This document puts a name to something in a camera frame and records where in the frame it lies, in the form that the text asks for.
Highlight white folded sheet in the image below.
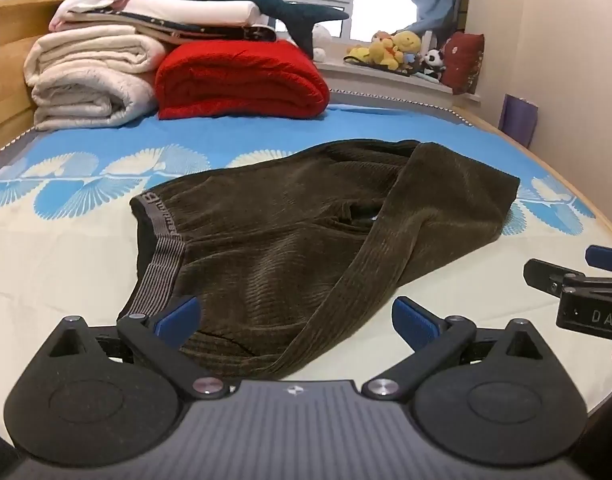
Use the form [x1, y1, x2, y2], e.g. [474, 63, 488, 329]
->
[68, 0, 273, 29]

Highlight white window sill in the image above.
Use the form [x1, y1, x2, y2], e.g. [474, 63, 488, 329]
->
[315, 60, 483, 109]

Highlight dark olive corduroy pants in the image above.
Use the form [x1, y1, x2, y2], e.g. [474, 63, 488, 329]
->
[116, 139, 522, 382]

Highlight small white plush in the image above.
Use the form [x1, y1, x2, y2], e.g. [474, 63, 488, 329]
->
[311, 24, 333, 61]

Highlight red folded blanket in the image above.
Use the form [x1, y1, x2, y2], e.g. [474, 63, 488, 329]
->
[155, 39, 331, 121]

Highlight blue patterned bed sheet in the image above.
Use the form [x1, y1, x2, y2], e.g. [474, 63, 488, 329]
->
[0, 91, 612, 441]

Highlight dark patterned folded cloth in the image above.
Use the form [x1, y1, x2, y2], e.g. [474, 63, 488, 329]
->
[120, 10, 279, 47]

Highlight yellow plush toy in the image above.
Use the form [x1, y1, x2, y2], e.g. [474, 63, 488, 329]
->
[393, 31, 421, 57]

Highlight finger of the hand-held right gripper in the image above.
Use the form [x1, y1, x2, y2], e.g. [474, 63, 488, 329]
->
[585, 245, 612, 276]
[523, 258, 588, 297]

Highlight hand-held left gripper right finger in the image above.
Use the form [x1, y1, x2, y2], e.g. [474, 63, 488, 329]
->
[362, 296, 563, 402]

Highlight yellow orange plush bear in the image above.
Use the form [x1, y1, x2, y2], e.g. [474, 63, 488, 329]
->
[346, 32, 405, 72]

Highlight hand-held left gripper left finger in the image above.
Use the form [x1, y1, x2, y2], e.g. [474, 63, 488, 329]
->
[50, 296, 233, 402]

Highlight red cushion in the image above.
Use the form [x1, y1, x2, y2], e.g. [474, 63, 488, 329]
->
[438, 31, 486, 96]

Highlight panda plush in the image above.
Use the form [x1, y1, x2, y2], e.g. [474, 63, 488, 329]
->
[422, 49, 447, 82]

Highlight wooden headboard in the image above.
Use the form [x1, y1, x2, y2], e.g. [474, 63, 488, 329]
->
[0, 0, 75, 159]

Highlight purple bag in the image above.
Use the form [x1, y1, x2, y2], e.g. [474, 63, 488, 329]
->
[497, 94, 540, 150]

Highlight white fleece folded blanket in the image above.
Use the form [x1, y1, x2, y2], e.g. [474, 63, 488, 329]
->
[24, 30, 167, 132]

